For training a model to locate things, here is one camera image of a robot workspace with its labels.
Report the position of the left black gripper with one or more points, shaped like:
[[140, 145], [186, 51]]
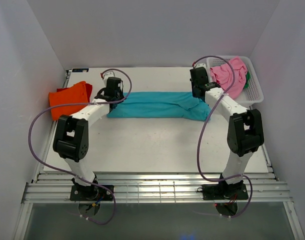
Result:
[[121, 97]]

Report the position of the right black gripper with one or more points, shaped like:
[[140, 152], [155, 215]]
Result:
[[192, 85]]

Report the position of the turquoise t shirt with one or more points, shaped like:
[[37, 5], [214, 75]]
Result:
[[152, 105]]

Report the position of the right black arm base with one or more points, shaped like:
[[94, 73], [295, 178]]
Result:
[[216, 192]]

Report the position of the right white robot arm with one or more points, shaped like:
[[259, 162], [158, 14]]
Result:
[[244, 136]]

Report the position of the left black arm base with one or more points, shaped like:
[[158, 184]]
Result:
[[89, 193]]

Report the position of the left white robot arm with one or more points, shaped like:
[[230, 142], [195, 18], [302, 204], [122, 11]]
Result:
[[71, 139]]

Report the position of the pink t shirt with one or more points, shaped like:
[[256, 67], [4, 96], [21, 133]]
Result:
[[223, 75]]

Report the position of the folded red t shirt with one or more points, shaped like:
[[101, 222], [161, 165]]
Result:
[[88, 88]]

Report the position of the folded orange t shirt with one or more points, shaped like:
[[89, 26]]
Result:
[[74, 94]]

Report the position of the blue table label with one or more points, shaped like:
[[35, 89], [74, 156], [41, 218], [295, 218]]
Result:
[[80, 70]]

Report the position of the green t shirt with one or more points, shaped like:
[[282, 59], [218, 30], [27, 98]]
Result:
[[247, 77]]

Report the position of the white plastic basket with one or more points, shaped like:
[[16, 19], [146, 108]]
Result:
[[253, 94]]

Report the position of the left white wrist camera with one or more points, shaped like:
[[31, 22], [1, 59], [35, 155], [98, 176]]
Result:
[[107, 74]]

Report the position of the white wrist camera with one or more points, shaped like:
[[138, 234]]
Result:
[[107, 74], [199, 65]]

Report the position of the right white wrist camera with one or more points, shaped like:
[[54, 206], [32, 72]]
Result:
[[199, 65]]

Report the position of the aluminium front rail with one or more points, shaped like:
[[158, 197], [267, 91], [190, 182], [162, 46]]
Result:
[[151, 188]]

